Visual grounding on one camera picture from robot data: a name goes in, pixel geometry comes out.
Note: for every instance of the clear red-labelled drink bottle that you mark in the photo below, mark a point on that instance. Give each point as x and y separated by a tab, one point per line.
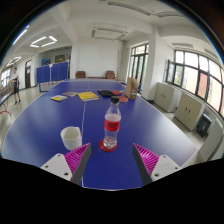
112	125

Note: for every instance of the red table tennis paddle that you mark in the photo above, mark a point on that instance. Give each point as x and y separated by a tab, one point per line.
117	92
123	99

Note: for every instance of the wide black-framed window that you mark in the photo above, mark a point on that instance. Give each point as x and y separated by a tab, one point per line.
196	78

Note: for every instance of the yellow and blue booklet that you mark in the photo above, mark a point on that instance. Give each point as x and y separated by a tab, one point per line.
59	98

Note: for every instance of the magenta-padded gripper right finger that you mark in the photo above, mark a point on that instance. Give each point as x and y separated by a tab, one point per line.
148	158

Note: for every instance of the black flat case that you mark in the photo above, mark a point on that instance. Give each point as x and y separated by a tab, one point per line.
105	93

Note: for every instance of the flat round red coaster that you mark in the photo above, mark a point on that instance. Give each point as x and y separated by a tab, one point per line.
101	147

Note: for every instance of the tall black-framed window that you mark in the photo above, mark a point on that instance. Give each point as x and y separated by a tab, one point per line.
138	65

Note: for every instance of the ceiling strip lights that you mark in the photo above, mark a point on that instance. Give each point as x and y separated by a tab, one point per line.
43	40

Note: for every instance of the dark door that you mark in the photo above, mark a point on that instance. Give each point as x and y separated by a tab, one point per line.
28	75

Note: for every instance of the white cup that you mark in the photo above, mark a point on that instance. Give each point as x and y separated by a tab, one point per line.
71	138

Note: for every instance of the beige cabinet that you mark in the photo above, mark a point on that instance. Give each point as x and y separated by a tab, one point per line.
166	96
189	111

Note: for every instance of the black bin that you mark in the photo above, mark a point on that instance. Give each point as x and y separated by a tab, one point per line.
203	125

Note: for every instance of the person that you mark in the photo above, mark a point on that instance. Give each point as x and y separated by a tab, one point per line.
15	83

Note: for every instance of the low white ball bin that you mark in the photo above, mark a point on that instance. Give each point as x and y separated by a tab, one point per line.
49	86

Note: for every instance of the blue red-legged tennis table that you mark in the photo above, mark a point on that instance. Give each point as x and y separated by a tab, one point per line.
5	97

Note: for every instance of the yellow book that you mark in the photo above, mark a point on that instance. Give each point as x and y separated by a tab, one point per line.
88	96

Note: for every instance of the brown cardboard box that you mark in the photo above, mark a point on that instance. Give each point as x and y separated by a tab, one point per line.
132	88

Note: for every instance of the blue partition boards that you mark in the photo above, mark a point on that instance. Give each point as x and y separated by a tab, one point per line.
51	72

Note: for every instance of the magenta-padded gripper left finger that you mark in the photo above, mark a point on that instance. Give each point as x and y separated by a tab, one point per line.
77	156

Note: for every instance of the brown chair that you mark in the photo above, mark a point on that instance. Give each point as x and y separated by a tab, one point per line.
80	74
110	74

